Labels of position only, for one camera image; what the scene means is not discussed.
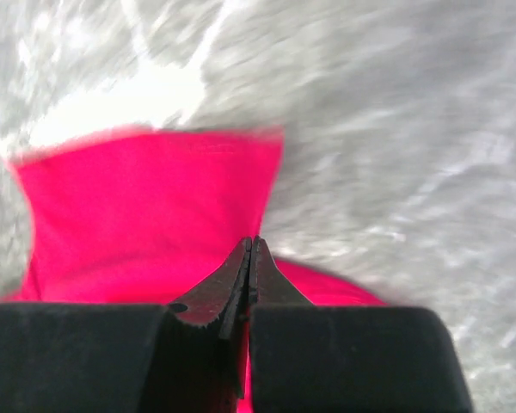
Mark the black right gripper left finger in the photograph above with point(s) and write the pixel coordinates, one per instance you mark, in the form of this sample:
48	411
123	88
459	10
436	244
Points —
217	302

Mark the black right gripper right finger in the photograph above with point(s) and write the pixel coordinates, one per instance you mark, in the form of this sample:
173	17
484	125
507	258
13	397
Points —
270	292

